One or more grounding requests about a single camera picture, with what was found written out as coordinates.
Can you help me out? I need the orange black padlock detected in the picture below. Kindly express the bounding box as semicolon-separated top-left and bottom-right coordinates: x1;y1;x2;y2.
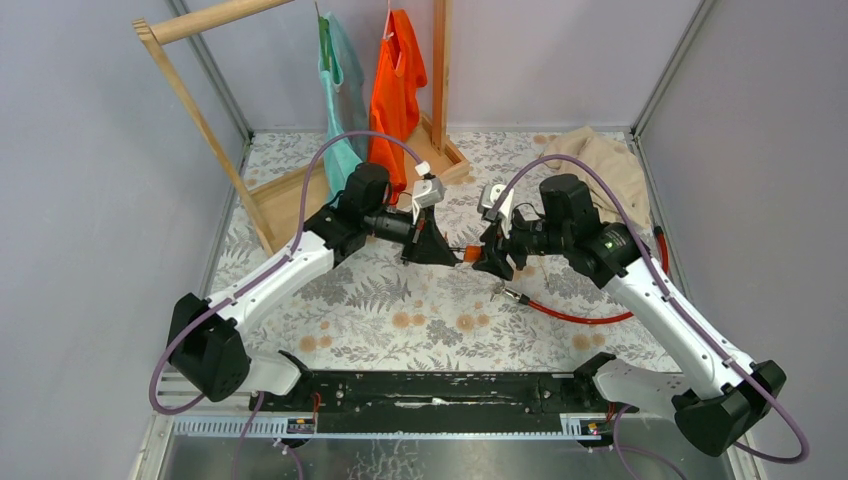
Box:
450;245;483;264

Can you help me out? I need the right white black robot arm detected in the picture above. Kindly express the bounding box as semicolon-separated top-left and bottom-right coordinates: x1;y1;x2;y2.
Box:
473;174;787;457

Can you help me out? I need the red cable lock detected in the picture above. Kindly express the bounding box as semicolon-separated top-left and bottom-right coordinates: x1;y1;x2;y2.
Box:
490;225;670;327

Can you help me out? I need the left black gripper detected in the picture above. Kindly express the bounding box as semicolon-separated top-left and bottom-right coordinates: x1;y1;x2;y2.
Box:
361;203;456;265

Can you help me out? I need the teal shirt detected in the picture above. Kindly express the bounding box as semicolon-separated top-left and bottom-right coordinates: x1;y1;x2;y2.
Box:
318;13;368;199

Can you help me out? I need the wooden clothes rack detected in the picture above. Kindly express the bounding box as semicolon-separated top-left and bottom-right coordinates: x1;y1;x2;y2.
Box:
131;0;473;258

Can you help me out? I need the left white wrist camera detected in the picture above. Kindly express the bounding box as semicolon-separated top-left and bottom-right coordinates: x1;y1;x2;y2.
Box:
411;161;446;225

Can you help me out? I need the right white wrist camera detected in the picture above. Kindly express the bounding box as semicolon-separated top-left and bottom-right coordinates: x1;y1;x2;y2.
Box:
477;184;514;239

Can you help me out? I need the white pink clothes hanger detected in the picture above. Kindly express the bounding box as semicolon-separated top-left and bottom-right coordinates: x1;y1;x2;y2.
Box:
382;0;402;71

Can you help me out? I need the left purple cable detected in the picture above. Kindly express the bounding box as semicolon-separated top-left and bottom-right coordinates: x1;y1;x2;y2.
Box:
148;130;425;417

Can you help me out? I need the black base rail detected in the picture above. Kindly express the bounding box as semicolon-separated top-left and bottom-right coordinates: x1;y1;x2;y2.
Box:
249;370;620;435

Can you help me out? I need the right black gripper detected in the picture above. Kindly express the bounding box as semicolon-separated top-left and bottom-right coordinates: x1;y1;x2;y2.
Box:
472;205;570;282

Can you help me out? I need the orange shirt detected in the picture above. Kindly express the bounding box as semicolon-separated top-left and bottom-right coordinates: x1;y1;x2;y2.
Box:
368;9;428;205

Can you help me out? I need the floral patterned mat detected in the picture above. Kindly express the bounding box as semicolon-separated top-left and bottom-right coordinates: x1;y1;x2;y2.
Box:
210;132;679;372

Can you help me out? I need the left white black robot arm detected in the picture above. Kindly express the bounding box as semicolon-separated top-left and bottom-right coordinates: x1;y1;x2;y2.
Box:
165;164;460;411

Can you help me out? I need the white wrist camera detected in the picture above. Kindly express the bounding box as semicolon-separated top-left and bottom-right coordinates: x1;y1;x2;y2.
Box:
477;184;514;239
411;161;446;225

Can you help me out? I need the beige crumpled cloth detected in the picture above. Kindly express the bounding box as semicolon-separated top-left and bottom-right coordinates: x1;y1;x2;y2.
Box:
542;126;651;229

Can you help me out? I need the green clothes hanger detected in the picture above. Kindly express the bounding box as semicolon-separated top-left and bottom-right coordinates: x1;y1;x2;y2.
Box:
314;1;332;71

